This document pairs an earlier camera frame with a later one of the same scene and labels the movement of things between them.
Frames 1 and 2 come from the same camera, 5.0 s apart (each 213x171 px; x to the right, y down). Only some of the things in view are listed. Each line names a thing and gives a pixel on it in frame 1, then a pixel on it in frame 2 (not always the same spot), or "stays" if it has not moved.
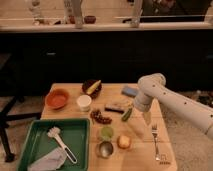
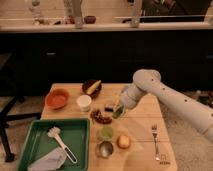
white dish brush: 54,133 stays
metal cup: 105,149 stays
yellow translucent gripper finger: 147,117 → 119,110
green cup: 107,133 stays
